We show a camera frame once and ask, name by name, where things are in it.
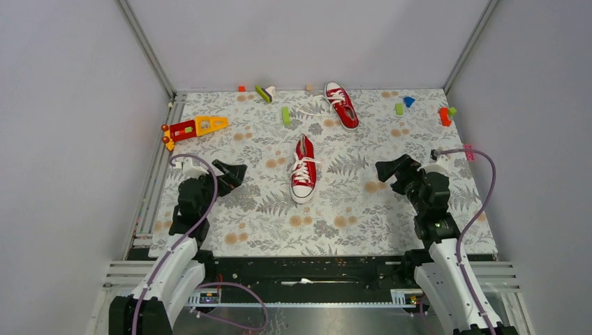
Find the orange block right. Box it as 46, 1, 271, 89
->
438, 107, 452, 127

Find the green block near centre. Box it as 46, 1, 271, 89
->
281, 107, 291, 127

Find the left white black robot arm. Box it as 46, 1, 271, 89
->
108, 155, 247, 334

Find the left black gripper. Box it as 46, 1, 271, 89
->
193, 160, 246, 217

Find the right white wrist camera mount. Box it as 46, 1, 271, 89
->
417, 149, 450, 174

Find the blue triangular block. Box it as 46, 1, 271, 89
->
404, 96, 415, 108

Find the green purple white block stack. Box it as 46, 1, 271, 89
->
255, 85, 276, 103

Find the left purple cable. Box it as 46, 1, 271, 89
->
131, 154, 270, 335

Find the red yellow toy block assembly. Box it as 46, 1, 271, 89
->
161, 116, 229, 151

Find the red sneaker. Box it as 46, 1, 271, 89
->
290, 133, 320, 204
295, 82, 360, 131

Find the floral patterned mat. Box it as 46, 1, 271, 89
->
175, 89, 461, 257

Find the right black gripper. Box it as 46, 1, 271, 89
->
374, 154, 427, 215

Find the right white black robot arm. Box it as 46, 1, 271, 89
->
375, 154, 517, 334

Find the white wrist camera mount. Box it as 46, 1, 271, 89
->
417, 149, 450, 174
173, 158, 209, 179

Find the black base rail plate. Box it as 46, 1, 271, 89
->
194, 251, 419, 305

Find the pink block at edge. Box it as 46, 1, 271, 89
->
464, 144, 475, 162

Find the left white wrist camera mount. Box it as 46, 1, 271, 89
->
173, 158, 209, 179

